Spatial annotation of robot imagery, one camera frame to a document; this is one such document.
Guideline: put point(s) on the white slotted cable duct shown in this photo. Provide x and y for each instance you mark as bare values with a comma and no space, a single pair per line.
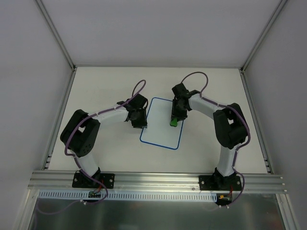
128,195

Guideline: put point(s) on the aluminium mounting rail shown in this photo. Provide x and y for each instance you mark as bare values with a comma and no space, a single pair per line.
157,182

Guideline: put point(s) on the left aluminium frame post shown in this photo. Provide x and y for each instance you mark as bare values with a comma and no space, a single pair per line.
45,14

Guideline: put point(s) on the aluminium frame post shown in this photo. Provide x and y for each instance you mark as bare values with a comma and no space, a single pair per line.
45,14
269,24

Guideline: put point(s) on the blue-framed small whiteboard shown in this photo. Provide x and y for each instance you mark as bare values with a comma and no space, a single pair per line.
159,132

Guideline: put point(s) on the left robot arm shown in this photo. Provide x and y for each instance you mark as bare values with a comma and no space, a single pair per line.
79,135

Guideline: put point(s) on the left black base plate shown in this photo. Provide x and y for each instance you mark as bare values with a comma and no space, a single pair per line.
82,181

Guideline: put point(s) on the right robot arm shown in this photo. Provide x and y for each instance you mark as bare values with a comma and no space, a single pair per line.
231,131

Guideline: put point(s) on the table edge rail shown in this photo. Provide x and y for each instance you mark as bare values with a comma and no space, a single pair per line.
256,122
55,130

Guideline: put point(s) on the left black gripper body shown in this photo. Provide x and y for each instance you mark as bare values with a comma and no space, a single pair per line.
139,119

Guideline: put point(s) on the left table edge rail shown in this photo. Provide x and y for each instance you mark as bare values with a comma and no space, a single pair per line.
55,130

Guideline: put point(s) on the green whiteboard eraser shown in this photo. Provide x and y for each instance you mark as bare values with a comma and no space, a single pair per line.
174,122

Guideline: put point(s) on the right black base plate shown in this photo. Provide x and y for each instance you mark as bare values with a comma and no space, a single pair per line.
217,183

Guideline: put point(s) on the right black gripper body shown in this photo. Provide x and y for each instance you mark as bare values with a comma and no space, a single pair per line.
179,113

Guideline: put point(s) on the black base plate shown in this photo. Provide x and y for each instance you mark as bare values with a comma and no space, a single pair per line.
217,183
82,181

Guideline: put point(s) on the right aluminium frame post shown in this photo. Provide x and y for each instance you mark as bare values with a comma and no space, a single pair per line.
269,24

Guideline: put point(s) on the right table edge rail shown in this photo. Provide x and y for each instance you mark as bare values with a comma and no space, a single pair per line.
256,122

